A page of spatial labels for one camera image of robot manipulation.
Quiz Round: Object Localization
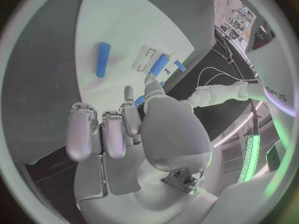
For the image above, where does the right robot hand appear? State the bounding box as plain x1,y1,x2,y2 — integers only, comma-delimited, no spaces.
65,72,223,224

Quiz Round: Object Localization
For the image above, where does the blue gear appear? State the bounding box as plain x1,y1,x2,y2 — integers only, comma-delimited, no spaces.
134,95,147,109

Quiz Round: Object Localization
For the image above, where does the white task board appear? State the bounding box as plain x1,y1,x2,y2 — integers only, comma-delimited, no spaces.
73,0,196,117

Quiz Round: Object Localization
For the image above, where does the glowing light bar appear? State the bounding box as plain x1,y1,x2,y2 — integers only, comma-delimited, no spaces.
237,133,261,184

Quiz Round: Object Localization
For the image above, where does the long blue cylinder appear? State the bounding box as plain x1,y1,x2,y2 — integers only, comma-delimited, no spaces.
95,42,112,78

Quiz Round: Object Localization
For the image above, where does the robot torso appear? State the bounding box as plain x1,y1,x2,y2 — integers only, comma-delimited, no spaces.
244,19,299,120

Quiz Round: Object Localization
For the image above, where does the workshop equipment rack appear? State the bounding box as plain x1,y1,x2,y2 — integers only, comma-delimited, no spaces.
220,1,257,43

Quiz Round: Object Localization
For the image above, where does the white cable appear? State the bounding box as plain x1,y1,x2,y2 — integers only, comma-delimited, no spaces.
204,73,252,86
197,67,249,87

